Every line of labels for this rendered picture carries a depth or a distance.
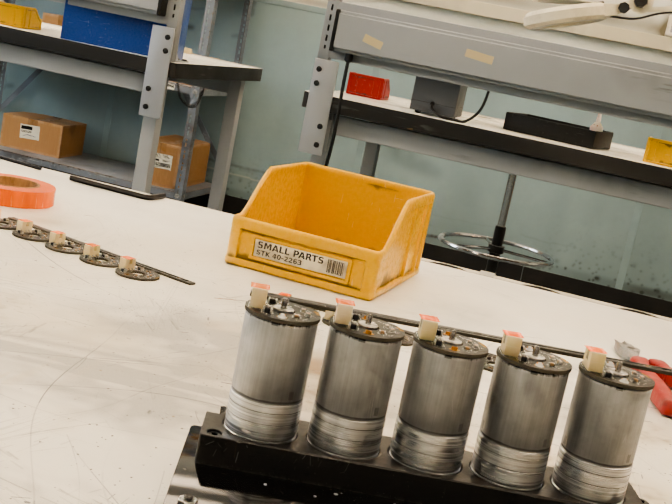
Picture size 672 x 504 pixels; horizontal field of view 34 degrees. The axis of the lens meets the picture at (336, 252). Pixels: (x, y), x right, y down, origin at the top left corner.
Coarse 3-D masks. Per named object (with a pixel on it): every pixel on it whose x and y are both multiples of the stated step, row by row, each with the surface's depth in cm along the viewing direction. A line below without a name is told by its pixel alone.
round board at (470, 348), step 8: (416, 336) 36; (440, 336) 36; (456, 336) 37; (464, 336) 37; (424, 344) 35; (432, 344) 35; (440, 344) 35; (448, 344) 36; (464, 344) 36; (472, 344) 36; (480, 344) 36; (440, 352) 35; (448, 352) 35; (456, 352) 35; (464, 352) 35; (472, 352) 35; (480, 352) 35
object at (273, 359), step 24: (288, 312) 36; (240, 336) 36; (264, 336) 35; (288, 336) 35; (312, 336) 35; (240, 360) 36; (264, 360) 35; (288, 360) 35; (240, 384) 35; (264, 384) 35; (288, 384) 35; (240, 408) 35; (264, 408) 35; (288, 408) 35; (240, 432) 36; (264, 432) 35; (288, 432) 36
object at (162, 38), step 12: (156, 36) 282; (168, 36) 280; (156, 48) 282; (168, 48) 281; (156, 60) 283; (168, 60) 282; (180, 60) 291; (156, 72) 283; (144, 84) 284; (156, 84) 283; (144, 96) 285; (156, 96) 284; (144, 108) 285; (156, 108) 284
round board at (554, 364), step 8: (496, 352) 36; (520, 352) 36; (544, 352) 37; (504, 360) 36; (512, 360) 35; (520, 360) 35; (528, 360) 36; (552, 360) 36; (560, 360) 36; (528, 368) 35; (536, 368) 35; (544, 368) 35; (552, 368) 35; (560, 368) 35; (568, 368) 36
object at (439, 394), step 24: (432, 360) 35; (456, 360) 35; (480, 360) 35; (408, 384) 36; (432, 384) 35; (456, 384) 35; (408, 408) 36; (432, 408) 35; (456, 408) 35; (408, 432) 36; (432, 432) 35; (456, 432) 36; (408, 456) 36; (432, 456) 36; (456, 456) 36
